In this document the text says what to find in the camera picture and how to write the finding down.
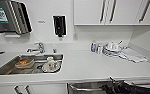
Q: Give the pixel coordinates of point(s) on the stainless steel dishwasher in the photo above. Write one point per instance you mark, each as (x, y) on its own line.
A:
(86, 88)

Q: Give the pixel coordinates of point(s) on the white drawer stack beside dishwasher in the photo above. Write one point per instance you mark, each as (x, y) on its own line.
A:
(142, 80)

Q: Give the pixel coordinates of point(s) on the stack of white plates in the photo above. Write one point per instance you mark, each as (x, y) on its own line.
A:
(113, 49)

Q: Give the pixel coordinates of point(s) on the dish soap bottle blue label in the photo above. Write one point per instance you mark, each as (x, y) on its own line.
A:
(93, 46)

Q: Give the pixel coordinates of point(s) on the white cup in sink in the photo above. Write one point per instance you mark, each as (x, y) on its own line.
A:
(51, 64)

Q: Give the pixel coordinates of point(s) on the small chrome sink knob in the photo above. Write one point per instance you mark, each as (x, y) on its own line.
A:
(54, 50)

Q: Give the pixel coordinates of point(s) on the white two-door sink cabinet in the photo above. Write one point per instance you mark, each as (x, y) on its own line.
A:
(41, 89)

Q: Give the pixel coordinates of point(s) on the chrome sink faucet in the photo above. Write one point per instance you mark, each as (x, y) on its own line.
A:
(37, 48)

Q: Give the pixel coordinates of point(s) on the orange sponge in brown bowl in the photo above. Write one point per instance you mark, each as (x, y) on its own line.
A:
(25, 62)

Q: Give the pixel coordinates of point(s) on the steel kitchen sink basin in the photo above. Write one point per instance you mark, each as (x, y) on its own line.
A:
(11, 70)

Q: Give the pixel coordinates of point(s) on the steel paper towel dispenser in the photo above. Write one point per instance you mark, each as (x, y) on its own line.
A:
(9, 16)

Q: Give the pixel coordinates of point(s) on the white wall power outlet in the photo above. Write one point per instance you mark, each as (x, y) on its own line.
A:
(75, 35)

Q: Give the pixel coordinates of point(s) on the black wall soap dispenser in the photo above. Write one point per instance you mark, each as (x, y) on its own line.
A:
(59, 25)

